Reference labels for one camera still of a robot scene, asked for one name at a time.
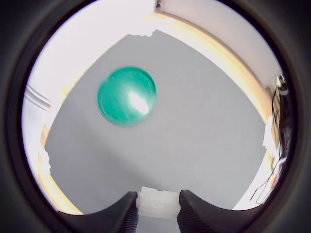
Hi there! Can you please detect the small white plastic terminal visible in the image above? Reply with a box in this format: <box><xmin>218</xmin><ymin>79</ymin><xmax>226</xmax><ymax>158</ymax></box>
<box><xmin>135</xmin><ymin>185</ymin><xmax>181</xmax><ymax>219</ymax></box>

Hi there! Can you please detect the round green lid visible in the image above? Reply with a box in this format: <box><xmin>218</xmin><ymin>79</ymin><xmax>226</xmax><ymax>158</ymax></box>
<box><xmin>97</xmin><ymin>66</ymin><xmax>158</xmax><ymax>128</ymax></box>

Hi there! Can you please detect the white tape piece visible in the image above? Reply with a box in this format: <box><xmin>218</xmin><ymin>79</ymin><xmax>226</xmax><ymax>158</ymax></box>
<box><xmin>37</xmin><ymin>145</ymin><xmax>52</xmax><ymax>176</ymax></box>
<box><xmin>262</xmin><ymin>116</ymin><xmax>278</xmax><ymax>156</ymax></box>
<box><xmin>128</xmin><ymin>17</ymin><xmax>172</xmax><ymax>38</ymax></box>

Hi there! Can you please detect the dark grey mat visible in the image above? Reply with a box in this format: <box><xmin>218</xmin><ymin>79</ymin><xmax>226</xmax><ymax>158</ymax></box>
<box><xmin>44</xmin><ymin>28</ymin><xmax>268</xmax><ymax>233</ymax></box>

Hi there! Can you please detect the white partition panel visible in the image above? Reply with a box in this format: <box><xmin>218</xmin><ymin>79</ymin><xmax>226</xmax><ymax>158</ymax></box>
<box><xmin>23</xmin><ymin>0</ymin><xmax>157</xmax><ymax>108</ymax></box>
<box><xmin>155</xmin><ymin>0</ymin><xmax>284</xmax><ymax>86</ymax></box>

